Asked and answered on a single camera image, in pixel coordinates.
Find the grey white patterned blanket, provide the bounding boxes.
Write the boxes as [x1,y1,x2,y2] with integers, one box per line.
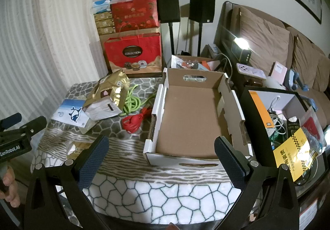
[30,77,258,225]

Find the red floral gift bag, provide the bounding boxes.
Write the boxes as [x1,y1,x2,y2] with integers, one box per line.
[110,0,161,32]

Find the red chocolate collection box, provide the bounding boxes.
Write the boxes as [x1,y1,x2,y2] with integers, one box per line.
[103,27,163,74]

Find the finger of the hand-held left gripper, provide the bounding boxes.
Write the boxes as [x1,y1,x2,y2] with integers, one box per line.
[0,113,22,128]
[5,116,47,143]

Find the black speaker stand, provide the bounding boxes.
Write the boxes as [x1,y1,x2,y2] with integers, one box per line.
[168,22,175,55]
[197,21,204,57]

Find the blue cloud print tissue pack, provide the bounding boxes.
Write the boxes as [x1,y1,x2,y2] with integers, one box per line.
[90,0,112,14]

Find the small pink box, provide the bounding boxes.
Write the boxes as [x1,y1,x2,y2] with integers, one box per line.
[268,61,288,84]

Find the red packet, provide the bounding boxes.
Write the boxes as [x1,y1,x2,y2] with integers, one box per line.
[300,108,325,141]

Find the white cable bundle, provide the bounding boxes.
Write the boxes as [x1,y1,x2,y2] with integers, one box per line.
[268,95,289,139]

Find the orange black box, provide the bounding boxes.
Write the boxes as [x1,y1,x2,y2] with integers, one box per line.
[249,90,275,130]

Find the brown cardboard box of clutter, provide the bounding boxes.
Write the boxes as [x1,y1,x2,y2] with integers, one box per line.
[170,54,220,72]

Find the white round device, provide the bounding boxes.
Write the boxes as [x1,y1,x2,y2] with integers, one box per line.
[264,76,286,89]

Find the small gold box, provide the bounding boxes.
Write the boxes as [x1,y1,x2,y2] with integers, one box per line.
[66,140,94,161]

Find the yellow black packet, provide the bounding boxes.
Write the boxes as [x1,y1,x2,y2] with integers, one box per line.
[273,127,323,182]

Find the black speaker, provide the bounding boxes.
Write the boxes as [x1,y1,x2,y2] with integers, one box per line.
[189,0,216,22]
[156,0,181,24]

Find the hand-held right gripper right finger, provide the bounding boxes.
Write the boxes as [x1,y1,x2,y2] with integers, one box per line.
[214,136,300,230]

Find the white charging cable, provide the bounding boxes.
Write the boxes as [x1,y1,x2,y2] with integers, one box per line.
[216,53,233,77]

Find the blue white tissue pack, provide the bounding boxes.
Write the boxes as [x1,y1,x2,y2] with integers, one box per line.
[51,99,98,134]

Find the white cardboard box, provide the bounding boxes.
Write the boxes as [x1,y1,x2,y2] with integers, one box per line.
[143,67,255,169]

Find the gold foil bag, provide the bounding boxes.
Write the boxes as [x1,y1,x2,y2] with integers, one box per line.
[85,68,131,121]

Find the blue plastic holder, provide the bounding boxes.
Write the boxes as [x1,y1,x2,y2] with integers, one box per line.
[286,68,310,92]

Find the white curtain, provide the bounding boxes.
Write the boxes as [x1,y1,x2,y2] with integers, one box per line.
[0,0,110,127]

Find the green braided cord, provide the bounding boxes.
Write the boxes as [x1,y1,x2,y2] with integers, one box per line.
[122,84,158,117]

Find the brown sofa pillow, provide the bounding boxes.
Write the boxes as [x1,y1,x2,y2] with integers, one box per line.
[239,7,294,63]
[292,35,327,92]

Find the black storage box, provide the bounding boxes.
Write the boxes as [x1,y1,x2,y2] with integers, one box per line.
[240,85,329,186]

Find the red cable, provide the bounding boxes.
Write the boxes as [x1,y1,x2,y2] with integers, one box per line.
[122,107,154,134]

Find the gold flat box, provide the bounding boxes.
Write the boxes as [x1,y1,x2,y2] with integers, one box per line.
[93,12,114,22]
[97,26,115,36]
[95,19,115,29]

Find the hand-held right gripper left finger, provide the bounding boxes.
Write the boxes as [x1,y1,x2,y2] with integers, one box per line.
[24,135,110,230]

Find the brown sofa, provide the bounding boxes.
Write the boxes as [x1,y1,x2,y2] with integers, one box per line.
[215,0,330,128]

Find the bright desk lamp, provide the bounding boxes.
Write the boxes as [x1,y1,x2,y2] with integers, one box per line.
[231,37,252,62]

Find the white purple phone box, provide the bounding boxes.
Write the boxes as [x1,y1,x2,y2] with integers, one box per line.
[236,63,266,80]

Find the person's left hand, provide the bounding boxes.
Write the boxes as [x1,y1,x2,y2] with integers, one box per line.
[0,167,21,208]

